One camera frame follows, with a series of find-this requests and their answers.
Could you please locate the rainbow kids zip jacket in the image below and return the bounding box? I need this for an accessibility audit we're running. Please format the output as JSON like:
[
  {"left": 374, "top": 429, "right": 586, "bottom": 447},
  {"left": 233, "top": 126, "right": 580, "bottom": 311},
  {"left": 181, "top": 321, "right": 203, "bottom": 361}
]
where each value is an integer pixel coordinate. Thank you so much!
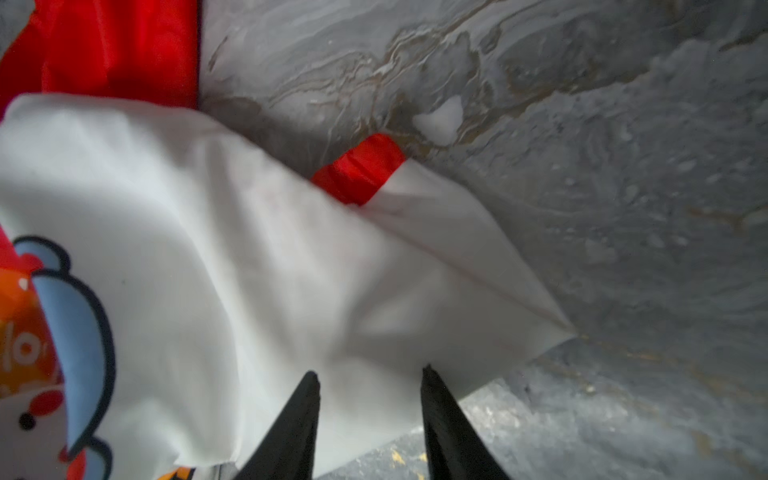
[{"left": 1, "top": 1, "right": 574, "bottom": 479}]

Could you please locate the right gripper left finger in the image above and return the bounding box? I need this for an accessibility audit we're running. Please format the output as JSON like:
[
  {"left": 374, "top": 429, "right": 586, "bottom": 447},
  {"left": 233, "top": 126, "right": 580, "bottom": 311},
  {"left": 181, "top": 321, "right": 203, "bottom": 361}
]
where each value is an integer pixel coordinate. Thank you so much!
[{"left": 235, "top": 371, "right": 321, "bottom": 480}]

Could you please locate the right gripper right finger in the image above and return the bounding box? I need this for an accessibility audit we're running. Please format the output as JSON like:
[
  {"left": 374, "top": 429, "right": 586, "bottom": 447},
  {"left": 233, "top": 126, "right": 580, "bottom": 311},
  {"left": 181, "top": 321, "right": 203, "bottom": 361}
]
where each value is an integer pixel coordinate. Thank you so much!
[{"left": 420, "top": 365, "right": 510, "bottom": 480}]

